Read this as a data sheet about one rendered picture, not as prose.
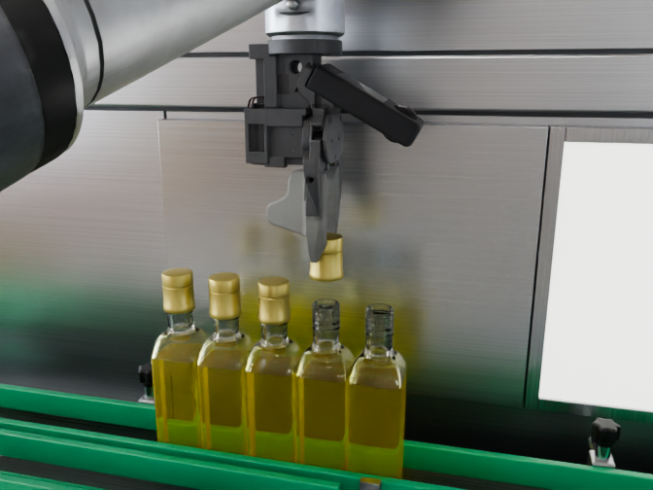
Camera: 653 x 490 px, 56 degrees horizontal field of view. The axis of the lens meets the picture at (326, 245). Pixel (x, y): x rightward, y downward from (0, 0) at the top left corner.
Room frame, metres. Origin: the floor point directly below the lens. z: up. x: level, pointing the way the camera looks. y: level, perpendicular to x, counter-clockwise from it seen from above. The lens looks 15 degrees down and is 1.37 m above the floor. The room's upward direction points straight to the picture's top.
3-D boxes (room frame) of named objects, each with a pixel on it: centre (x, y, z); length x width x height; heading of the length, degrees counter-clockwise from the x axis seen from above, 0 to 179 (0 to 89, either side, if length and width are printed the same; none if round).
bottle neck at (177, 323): (0.66, 0.17, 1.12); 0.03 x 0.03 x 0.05
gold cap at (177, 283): (0.66, 0.17, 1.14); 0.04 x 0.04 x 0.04
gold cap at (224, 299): (0.64, 0.11, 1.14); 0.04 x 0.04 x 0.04
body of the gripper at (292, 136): (0.62, 0.03, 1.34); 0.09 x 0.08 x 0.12; 75
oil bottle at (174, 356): (0.66, 0.17, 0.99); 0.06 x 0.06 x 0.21; 76
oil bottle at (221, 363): (0.64, 0.11, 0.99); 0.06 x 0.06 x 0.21; 76
